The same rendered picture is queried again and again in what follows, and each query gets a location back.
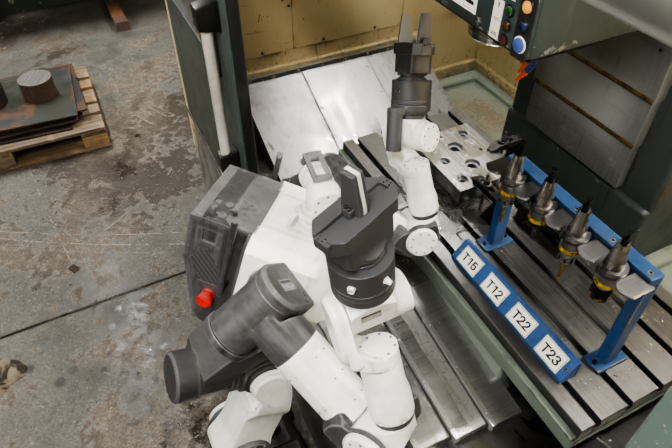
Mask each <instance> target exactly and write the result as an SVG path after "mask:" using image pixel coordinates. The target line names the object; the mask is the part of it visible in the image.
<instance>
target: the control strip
mask: <svg viewBox="0 0 672 448"><path fill-rule="evenodd" d="M525 1H530V3H531V4H532V11H531V13H529V14H525V13H524V12H523V10H522V5H523V3H524V2H525ZM538 5H539V0H521V5H520V9H519V14H518V18H517V22H516V27H515V31H514V36H513V40H514V39H515V38H521V39H522V41H523V43H524V48H523V51H522V52H520V53H517V52H515V51H514V49H513V46H512V45H511V49H510V55H511V56H513V57H514V58H516V59H517V60H519V61H520V62H521V63H523V64H524V61H525V57H526V53H527V49H528V45H529V41H530V37H531V33H532V29H533V25H534V21H535V17H536V13H537V9H538ZM507 6H510V7H511V8H512V14H511V16H508V15H507V14H506V7H507ZM506 7H505V14H506V16H507V17H509V18H511V17H513V16H514V13H515V9H514V7H513V5H512V4H507V5H506ZM504 21H507V22H508V24H509V29H508V30H507V31H505V30H504V29H503V26H502V29H503V30H504V32H509V31H510V30H511V22H510V20H508V19H504V20H503V22H504ZM503 22H502V25H503ZM521 22H525V24H526V30H525V31H524V32H522V31H521V30H520V27H519V26H520V23H521ZM502 35H503V36H504V37H505V38H506V43H505V44H504V45H502V44H501V43H500V36H502ZM500 36H499V43H500V45H501V46H506V45H507V44H508V37H507V35H506V34H504V33H502V34H500ZM513 40H512V43H513Z"/></svg>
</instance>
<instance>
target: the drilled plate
mask: <svg viewBox="0 0 672 448"><path fill-rule="evenodd" d="M458 130H460V131H458ZM461 130H462V131H461ZM465 130H466V131H465ZM453 131H454V132H453ZM458 132H459V133H458ZM439 134H440V137H442V138H441V139H440V138H439V142H438V144H437V146H436V148H437V147H438V146H439V147H438V148H437V149H436V148H435V149H434V150H433V154H432V152H423V151H418V150H415V151H416V152H417V153H418V154H419V155H420V156H421V157H424V158H427V159H428V160H429V164H430V170H431V175H432V176H433V177H434V178H435V179H436V181H437V182H438V183H439V184H440V185H441V186H442V187H443V188H444V189H445V190H446V191H447V192H448V193H449V194H450V195H451V196H452V197H453V198H454V200H455V201H456V202H457V203H460V202H463V201H466V200H469V199H471V198H474V197H477V196H480V195H482V191H481V190H480V189H479V188H478V187H477V186H476V185H475V184H474V183H473V182H472V177H470V176H472V175H473V174H476V175H479V174H481V173H482V174H483V175H482V174H481V175H482V176H483V177H485V176H486V175H487V173H490V174H491V176H490V179H491V183H492V185H493V186H495V187H496V188H497V189H499V188H500V185H501V182H499V179H500V175H496V174H493V173H491V172H489V171H488V170H487V168H486V162H489V161H493V160H495V159H498V158H501V157H504V156H503V155H502V154H501V153H500V152H490V153H491V154H490V153H489V152H488V150H487V148H488V146H489V145H490V144H489V143H488V142H487V141H486V140H485V139H484V138H482V137H481V136H480V135H479V134H478V133H477V132H476V131H475V130H473V129H472V128H471V127H470V126H469V125H468V124H467V123H466V124H462V125H459V126H456V127H453V128H449V129H446V130H443V131H440V132H439ZM458 134H459V135H460V137H459V135H458ZM445 135H448V136H445ZM465 135H466V136H465ZM463 136H465V137H463ZM473 137H474V138H473ZM443 138H444V139H443ZM451 141H452V142H451ZM447 142H449V143H448V144H447ZM443 143H444V144H447V145H445V146H444V145H443ZM460 143H461V144H460ZM462 143H463V144H462ZM462 145H463V146H464V147H463V150H462ZM473 145H474V146H473ZM472 146H473V147H472ZM474 147H475V148H474ZM471 148H472V149H471ZM447 149H448V150H447ZM449 149H450V150H452V151H455V152H452V151H450V150H449ZM459 150H461V151H459ZM437 151H439V152H437ZM457 151H459V152H457ZM464 151H465V152H464ZM437 153H438V154H437ZM441 156H442V157H441ZM443 157H444V158H443ZM466 159H467V160H466ZM450 161H451V162H450ZM450 163H451V164H450ZM460 163H461V164H460ZM481 163H482V164H481ZM465 164H466V166H465ZM480 164H481V166H480ZM441 165H442V166H441ZM466 167H468V168H469V167H470V168H471V169H470V168H469V169H468V168H466ZM475 167H476V169H475ZM482 167H483V168H482ZM467 169H468V170H467ZM466 170H467V171H466ZM472 171H473V172H472ZM461 173H464V175H463V176H462V175H461ZM458 174H460V175H458ZM456 175H458V176H456ZM481 175H479V176H481ZM484 175H485V176H484ZM468 176H469V177H470V178H471V182H470V178H469V177H468ZM468 178H469V182H468ZM458 180H459V181H458ZM466 181H467V182H466ZM464 183H465V184H464Z"/></svg>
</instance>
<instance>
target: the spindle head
mask: <svg viewBox="0 0 672 448"><path fill-rule="evenodd" d="M435 1H437V2H438V3H440V4H441V5H442V6H444V7H445V8H447V9H448V10H450V11H451V12H453V13H454V14H456V15H457V16H459V17H460V18H462V19H463V20H464V21H466V22H467V23H469V24H470V25H472V26H473V27H475V28H476V29H478V30H479V31H481V32H482V33H484V34H485V35H486V36H488V37H489V38H491V39H492V40H494V41H495V42H497V43H498V44H500V43H499V36H500V34H502V33H504V34H506V35H507V37H508V44H507V45H506V46H503V47H504V48H506V49H507V50H508V51H510V49H511V45H512V40H513V36H514V31H515V27H516V22H517V18H518V14H519V9H520V5H521V0H516V2H514V1H513V0H503V1H505V5H504V10H503V15H502V20H501V25H500V30H499V35H498V39H497V40H495V39H494V38H492V37H491V36H489V35H488V33H489V28H490V23H491V18H492V12H493V7H494V2H495V0H478V2H477V8H476V14H475V15H474V14H473V13H471V12H470V11H468V10H467V9H465V8H464V7H462V6H461V5H459V4H457V3H456V2H454V1H453V0H435ZM507 4H512V5H513V7H514V9H515V13H514V16H513V17H511V18H509V17H507V16H506V14H505V7H506V5H507ZM504 19H508V20H510V22H511V30H510V31H509V32H504V30H503V29H502V22H503V20H504ZM639 32H640V31H639V30H637V29H635V28H633V27H631V26H629V25H627V24H625V23H623V22H621V21H619V20H617V19H616V18H614V17H612V16H610V15H608V14H606V13H604V12H602V11H600V10H598V9H596V8H594V7H593V6H591V5H589V4H587V3H585V2H583V1H581V0H540V2H539V5H538V9H537V13H536V17H535V21H534V25H533V29H532V33H531V37H530V41H529V45H528V49H527V53H526V57H525V62H526V63H531V62H535V61H538V60H542V59H545V58H549V57H553V56H556V55H560V54H563V53H567V52H571V51H574V50H578V49H581V48H585V47H588V46H592V45H596V44H599V43H603V42H606V41H610V40H614V39H617V38H621V37H624V36H628V35H631V34H635V33H639Z"/></svg>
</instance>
